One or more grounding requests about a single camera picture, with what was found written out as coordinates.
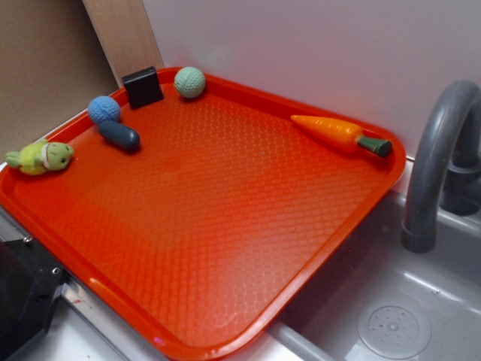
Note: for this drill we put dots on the black box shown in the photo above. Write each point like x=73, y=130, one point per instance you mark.
x=142, y=87

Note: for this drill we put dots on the orange plastic tray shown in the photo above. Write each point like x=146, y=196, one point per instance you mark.
x=201, y=237

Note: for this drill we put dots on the orange toy carrot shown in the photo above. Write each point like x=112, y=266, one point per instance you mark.
x=343, y=135

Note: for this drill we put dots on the green textured ball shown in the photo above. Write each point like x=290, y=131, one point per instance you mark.
x=190, y=82

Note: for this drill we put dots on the dark grey capsule toy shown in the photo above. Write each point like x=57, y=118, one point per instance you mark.
x=120, y=135

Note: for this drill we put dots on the blue textured ball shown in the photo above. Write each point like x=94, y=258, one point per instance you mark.
x=102, y=109

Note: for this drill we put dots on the grey toy sink basin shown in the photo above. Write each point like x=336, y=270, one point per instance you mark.
x=374, y=300

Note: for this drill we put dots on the grey toy faucet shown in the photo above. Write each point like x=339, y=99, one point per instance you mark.
x=446, y=170

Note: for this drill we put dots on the wooden board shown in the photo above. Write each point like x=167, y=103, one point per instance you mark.
x=125, y=35

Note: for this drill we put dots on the green frog plush toy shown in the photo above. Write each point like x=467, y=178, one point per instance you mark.
x=40, y=157

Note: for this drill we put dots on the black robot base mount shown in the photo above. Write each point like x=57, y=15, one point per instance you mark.
x=31, y=283

